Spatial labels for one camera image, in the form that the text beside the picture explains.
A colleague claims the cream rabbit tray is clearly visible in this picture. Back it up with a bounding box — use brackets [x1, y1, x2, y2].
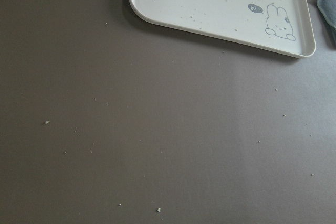
[129, 0, 316, 58]

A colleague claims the grey folded cloth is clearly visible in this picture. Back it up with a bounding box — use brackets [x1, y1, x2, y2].
[316, 0, 335, 47]

